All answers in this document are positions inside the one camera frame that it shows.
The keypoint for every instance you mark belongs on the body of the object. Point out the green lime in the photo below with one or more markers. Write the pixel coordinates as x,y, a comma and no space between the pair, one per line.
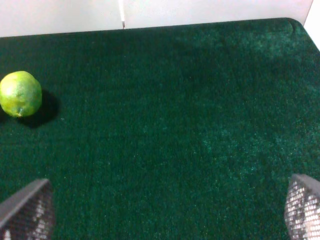
20,94

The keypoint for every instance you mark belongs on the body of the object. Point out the green velvet tablecloth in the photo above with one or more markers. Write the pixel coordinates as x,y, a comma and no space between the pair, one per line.
172,133

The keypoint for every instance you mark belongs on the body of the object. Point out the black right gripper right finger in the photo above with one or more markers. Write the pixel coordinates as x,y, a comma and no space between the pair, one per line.
302,208

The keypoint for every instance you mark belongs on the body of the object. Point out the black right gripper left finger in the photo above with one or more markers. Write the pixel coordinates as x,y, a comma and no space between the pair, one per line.
29,213

